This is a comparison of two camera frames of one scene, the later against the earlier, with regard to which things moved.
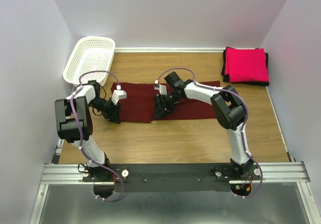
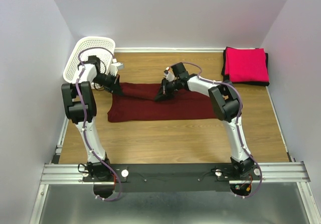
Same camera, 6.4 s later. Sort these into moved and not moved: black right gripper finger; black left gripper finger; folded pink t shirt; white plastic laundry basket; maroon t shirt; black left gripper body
Moved: black left gripper body; black right gripper finger; black left gripper finger
Not moved: maroon t shirt; white plastic laundry basket; folded pink t shirt
